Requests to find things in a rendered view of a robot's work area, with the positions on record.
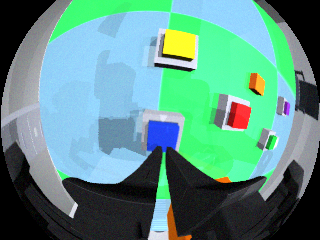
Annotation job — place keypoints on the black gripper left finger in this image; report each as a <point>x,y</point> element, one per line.
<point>133,199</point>

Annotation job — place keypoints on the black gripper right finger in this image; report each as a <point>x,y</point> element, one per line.
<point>196,197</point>

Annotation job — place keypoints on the yellow button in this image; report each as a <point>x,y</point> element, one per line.
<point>177,50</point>

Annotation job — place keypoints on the green button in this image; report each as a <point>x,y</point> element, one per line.
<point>267,139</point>

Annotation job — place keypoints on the red button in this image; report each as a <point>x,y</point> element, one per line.
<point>232,113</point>

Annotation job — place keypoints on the purple button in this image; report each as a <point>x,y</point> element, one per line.
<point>282,106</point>

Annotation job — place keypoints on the blue button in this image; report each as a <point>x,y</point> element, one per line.
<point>161,129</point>

